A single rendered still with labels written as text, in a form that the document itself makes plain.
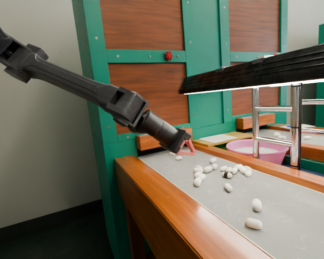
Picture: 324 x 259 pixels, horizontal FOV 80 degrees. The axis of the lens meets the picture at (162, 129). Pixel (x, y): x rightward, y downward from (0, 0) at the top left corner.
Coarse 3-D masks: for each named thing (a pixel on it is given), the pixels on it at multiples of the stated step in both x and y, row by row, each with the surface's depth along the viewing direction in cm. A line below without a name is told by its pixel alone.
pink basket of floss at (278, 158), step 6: (228, 144) 100; (234, 144) 103; (240, 144) 104; (246, 144) 104; (252, 144) 104; (264, 144) 101; (270, 144) 99; (228, 150) 93; (282, 150) 91; (264, 156) 80; (276, 156) 81; (282, 156) 83; (276, 162) 82
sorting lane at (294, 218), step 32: (160, 160) 92; (192, 160) 88; (224, 160) 84; (192, 192) 59; (224, 192) 58; (256, 192) 56; (288, 192) 54; (320, 192) 53; (288, 224) 42; (320, 224) 41; (288, 256) 34; (320, 256) 33
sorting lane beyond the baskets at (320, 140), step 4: (260, 132) 132; (264, 132) 131; (268, 132) 130; (272, 132) 129; (280, 132) 127; (284, 132) 126; (288, 132) 125; (264, 136) 120; (268, 136) 119; (272, 136) 118; (288, 136) 115; (312, 136) 110; (316, 136) 109; (320, 136) 108; (288, 140) 106; (304, 140) 103; (308, 140) 103; (312, 140) 102; (316, 140) 101; (320, 140) 101; (316, 144) 94; (320, 144) 94
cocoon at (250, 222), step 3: (246, 219) 42; (249, 219) 42; (252, 219) 42; (255, 219) 41; (246, 222) 42; (249, 222) 41; (252, 222) 41; (255, 222) 41; (258, 222) 41; (249, 225) 41; (252, 225) 41; (255, 225) 41; (258, 225) 40; (261, 225) 40; (255, 228) 41; (258, 228) 40
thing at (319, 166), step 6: (306, 102) 80; (312, 102) 78; (318, 102) 76; (306, 132) 82; (312, 132) 79; (318, 132) 77; (288, 156) 90; (288, 162) 90; (306, 162) 83; (312, 162) 81; (318, 162) 79; (306, 168) 83; (312, 168) 81; (318, 168) 79
